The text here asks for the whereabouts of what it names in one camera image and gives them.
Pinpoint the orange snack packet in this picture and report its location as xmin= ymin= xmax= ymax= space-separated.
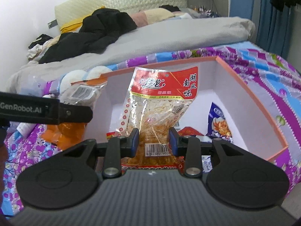
xmin=42 ymin=76 xmax=108 ymax=150

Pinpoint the blue white snack bag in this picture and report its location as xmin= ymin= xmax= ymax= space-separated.
xmin=207 ymin=102 xmax=233 ymax=143

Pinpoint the white spray can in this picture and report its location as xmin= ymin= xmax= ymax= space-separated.
xmin=16 ymin=122 xmax=36 ymax=138

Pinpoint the clear red noodle snack packet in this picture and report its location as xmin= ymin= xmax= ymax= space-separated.
xmin=114 ymin=66 xmax=198 ymax=171

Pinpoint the blue cushion board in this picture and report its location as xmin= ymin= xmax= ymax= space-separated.
xmin=229 ymin=0 xmax=254 ymax=20

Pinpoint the blue curtain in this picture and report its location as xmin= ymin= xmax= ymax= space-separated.
xmin=256 ymin=0 xmax=293 ymax=59

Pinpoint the beige pillow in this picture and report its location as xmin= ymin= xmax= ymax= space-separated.
xmin=130 ymin=8 xmax=174 ymax=27

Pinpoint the grey duvet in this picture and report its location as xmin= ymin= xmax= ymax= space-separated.
xmin=5 ymin=17 xmax=256 ymax=93

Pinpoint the white blue plush toy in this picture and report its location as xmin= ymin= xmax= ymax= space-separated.
xmin=59 ymin=66 xmax=112 ymax=93

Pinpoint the clothes pile on nightstand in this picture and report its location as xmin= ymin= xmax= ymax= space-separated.
xmin=27 ymin=34 xmax=60 ymax=61

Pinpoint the pink cardboard box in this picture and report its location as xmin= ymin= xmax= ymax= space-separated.
xmin=84 ymin=56 xmax=288 ymax=161

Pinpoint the red foil snack packet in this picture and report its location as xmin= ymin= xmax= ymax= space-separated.
xmin=178 ymin=127 xmax=204 ymax=136

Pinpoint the black jacket on bed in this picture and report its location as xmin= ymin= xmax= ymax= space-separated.
xmin=39 ymin=8 xmax=137 ymax=64

